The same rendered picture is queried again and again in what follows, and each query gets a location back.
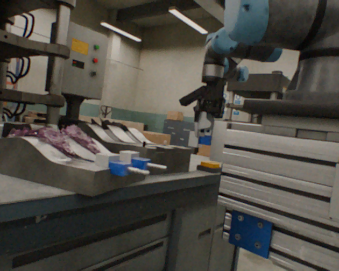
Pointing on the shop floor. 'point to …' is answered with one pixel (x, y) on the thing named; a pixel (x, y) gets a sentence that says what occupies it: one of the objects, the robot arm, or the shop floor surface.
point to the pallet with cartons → (155, 137)
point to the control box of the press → (81, 68)
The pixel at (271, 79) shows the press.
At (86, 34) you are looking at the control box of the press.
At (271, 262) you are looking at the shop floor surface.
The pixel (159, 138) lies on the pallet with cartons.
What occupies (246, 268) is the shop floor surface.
